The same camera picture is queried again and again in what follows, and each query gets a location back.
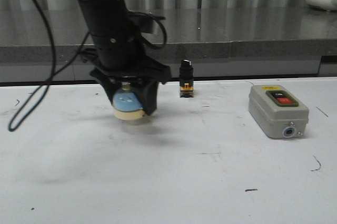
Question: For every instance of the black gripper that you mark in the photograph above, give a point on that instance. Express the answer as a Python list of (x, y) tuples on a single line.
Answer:
[(113, 65)]

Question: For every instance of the blue cream call bell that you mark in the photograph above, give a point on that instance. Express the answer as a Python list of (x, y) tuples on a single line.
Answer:
[(126, 105)]

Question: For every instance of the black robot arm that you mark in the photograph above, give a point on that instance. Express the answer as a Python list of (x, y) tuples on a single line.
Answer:
[(108, 24)]

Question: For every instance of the grey stone counter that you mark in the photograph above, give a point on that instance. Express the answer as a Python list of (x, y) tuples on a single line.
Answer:
[(220, 43)]

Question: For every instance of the black selector switch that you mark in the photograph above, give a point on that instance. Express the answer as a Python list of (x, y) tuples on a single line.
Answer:
[(186, 79)]

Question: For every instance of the grey on off switch box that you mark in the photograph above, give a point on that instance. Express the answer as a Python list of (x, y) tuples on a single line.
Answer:
[(278, 112)]

